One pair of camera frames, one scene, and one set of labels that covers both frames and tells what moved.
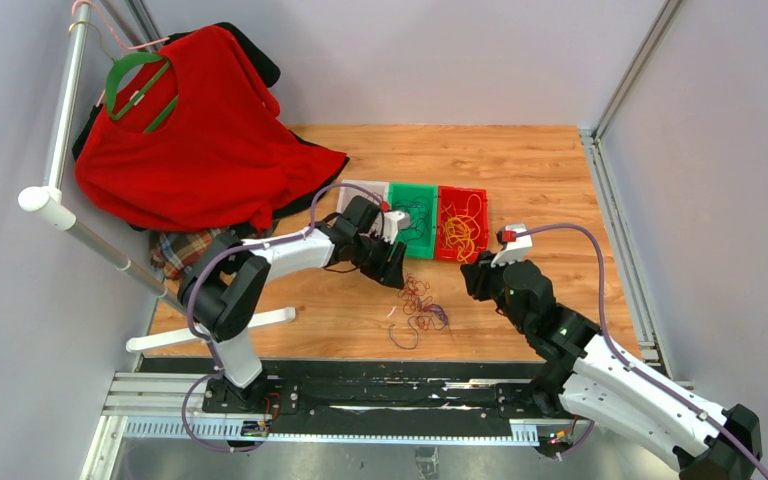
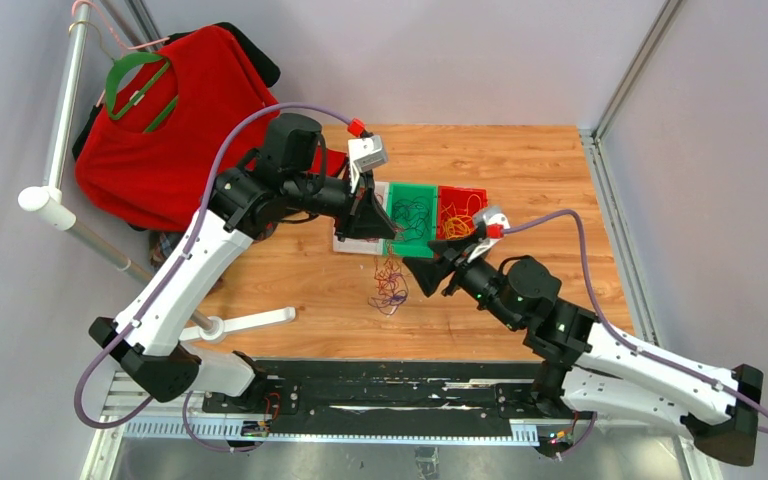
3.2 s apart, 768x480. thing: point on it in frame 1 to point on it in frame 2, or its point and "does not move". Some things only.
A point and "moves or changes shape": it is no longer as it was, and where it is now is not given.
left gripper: x=389 y=273 to x=372 y=221
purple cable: x=419 y=210 does not move
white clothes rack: x=54 y=201 does not move
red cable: x=424 y=314 moves or changes shape
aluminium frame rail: x=648 y=335 does not move
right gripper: x=478 y=273 to x=428 y=270
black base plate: x=371 y=390 does not move
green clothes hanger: x=114 y=78 does not move
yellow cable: x=462 y=227 does not move
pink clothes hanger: x=132 y=47 does not move
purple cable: x=436 y=309 to x=389 y=303
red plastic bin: x=462 y=223 does not move
